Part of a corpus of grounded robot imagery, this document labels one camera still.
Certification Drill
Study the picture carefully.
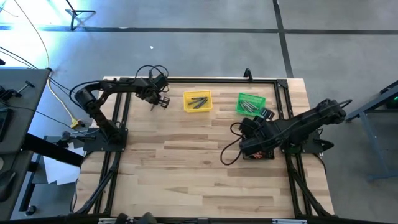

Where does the yellow plastic basket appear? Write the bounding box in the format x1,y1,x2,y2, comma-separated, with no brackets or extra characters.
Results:
182,90,213,113

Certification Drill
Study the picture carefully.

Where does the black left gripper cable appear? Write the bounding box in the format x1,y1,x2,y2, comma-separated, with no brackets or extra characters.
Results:
134,64,170,86

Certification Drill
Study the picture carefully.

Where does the blue-grey metal table frame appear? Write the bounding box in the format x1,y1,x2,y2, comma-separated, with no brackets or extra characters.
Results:
343,79,398,183

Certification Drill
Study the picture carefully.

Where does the person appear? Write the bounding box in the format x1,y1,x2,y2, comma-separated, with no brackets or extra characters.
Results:
115,212,158,224

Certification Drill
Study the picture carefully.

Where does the black desk clamp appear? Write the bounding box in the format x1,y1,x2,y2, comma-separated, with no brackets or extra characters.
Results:
0,80,35,102

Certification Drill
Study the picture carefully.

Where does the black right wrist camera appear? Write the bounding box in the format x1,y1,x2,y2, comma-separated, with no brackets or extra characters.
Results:
260,108,276,121

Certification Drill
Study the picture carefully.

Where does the white paper sheet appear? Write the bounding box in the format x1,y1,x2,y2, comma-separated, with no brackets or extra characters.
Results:
42,155,81,186

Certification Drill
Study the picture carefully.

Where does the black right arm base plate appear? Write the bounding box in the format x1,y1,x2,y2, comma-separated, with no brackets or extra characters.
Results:
281,133,335,155

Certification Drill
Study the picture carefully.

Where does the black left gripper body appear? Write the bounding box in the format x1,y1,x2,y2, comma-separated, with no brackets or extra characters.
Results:
136,77,170,103

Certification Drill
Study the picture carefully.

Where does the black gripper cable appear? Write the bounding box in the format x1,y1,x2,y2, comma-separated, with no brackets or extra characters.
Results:
220,121,249,166
134,64,170,86

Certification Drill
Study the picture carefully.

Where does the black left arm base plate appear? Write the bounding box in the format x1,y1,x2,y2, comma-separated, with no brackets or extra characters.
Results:
83,127,129,153

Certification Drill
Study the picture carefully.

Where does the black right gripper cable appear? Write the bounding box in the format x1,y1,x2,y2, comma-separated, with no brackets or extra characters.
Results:
220,121,249,166

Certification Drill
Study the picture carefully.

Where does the black aluminium table frame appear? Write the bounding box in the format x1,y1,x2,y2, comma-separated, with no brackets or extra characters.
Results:
70,76,335,218

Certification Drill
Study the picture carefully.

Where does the black floor stand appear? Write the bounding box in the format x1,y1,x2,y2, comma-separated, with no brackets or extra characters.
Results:
64,0,96,32

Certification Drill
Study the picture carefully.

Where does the grey side table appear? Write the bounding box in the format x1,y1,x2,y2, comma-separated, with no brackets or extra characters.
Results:
0,67,51,220

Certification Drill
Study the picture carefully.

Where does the white table edge bracket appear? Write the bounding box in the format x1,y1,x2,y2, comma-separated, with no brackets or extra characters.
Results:
272,218,308,224
98,217,134,224

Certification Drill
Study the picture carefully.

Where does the green plastic basket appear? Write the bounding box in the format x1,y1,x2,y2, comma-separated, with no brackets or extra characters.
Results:
236,92,267,118

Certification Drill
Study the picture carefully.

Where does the black plastic basket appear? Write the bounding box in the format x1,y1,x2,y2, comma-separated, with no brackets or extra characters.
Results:
242,149,276,162

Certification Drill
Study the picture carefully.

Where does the black clamp with rod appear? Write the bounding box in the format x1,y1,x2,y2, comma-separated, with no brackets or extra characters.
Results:
55,130,97,149

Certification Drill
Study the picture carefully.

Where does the black table support beam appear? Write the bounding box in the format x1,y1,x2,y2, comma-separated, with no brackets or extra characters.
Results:
21,133,85,168

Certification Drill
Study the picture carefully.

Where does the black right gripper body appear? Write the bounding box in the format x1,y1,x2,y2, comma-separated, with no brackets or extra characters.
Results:
239,116,277,156

